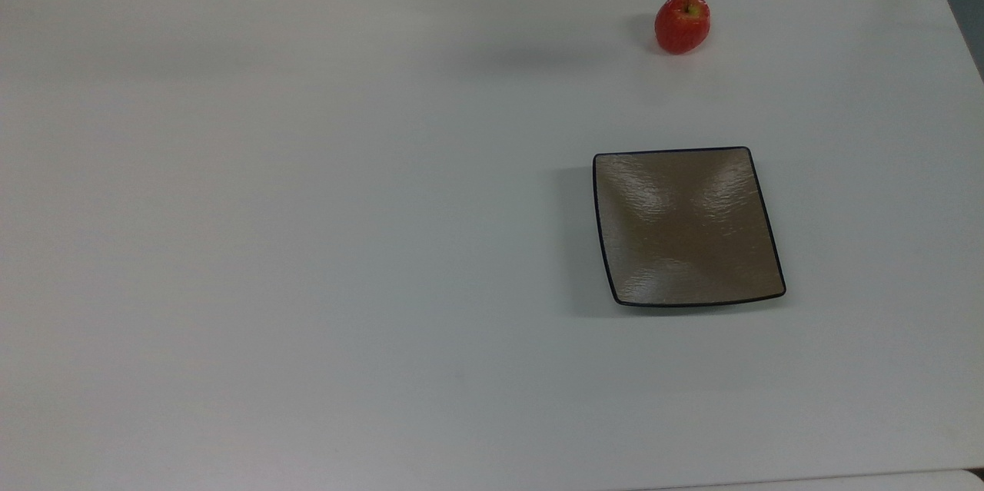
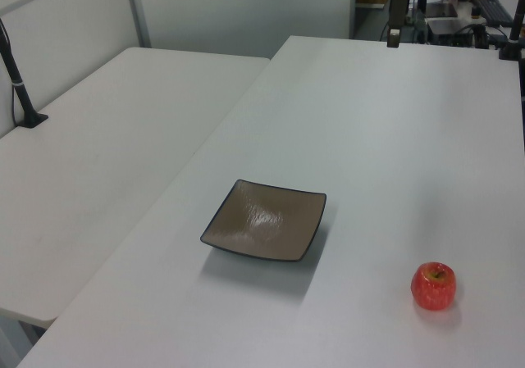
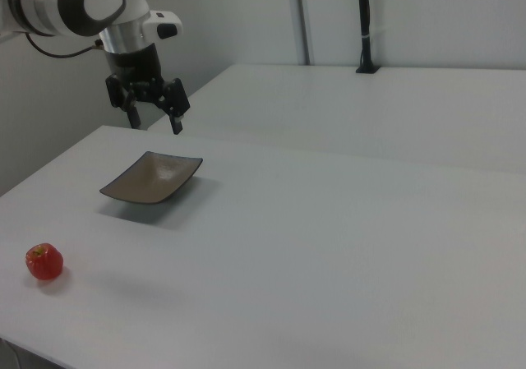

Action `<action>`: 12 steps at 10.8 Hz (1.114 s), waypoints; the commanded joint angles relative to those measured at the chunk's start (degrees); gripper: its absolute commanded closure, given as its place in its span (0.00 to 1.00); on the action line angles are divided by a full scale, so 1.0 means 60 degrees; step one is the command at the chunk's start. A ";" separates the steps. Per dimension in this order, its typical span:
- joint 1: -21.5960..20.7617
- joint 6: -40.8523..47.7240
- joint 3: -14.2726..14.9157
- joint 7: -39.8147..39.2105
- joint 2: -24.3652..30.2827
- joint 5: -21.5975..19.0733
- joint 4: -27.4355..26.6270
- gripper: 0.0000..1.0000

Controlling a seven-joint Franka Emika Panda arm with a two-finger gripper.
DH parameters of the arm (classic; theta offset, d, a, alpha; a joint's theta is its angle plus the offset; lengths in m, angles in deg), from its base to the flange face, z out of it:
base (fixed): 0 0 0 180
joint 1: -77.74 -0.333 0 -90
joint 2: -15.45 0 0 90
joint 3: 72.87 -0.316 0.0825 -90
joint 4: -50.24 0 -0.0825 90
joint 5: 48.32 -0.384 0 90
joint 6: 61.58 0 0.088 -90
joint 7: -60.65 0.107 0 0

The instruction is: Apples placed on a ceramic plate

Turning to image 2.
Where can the dark laptop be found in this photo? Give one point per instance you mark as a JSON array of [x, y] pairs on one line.
[[442, 10]]

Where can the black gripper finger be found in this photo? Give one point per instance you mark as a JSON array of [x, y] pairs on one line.
[[398, 38], [389, 38]]

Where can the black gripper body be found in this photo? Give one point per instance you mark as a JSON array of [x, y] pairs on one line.
[[400, 7]]

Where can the red apple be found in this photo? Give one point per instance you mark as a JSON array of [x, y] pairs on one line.
[[433, 288]]

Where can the black keyboard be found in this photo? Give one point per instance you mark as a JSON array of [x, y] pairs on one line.
[[492, 7]]

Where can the silver metal box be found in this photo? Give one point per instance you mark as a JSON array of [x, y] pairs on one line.
[[447, 25]]

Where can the square brown ceramic plate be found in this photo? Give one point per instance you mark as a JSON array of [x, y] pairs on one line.
[[262, 220]]

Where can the black camera stand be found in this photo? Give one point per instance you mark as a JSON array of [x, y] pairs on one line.
[[509, 51], [35, 120]]

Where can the white adjacent table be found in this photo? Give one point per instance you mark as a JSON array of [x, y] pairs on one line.
[[102, 138]]

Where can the grey metal partition post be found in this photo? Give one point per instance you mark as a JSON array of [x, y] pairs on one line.
[[138, 11]]

